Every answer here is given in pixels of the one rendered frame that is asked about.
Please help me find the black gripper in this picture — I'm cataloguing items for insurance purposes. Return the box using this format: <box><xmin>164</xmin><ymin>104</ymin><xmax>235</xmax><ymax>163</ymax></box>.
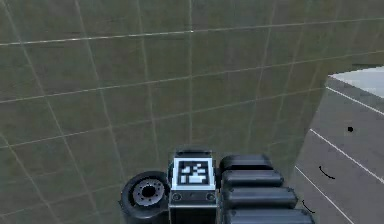
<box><xmin>119</xmin><ymin>170</ymin><xmax>172</xmax><ymax>224</ymax></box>

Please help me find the grey chest of drawers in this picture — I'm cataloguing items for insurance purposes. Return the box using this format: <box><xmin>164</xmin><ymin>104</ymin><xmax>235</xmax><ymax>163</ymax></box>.
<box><xmin>287</xmin><ymin>65</ymin><xmax>384</xmax><ymax>224</ymax></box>

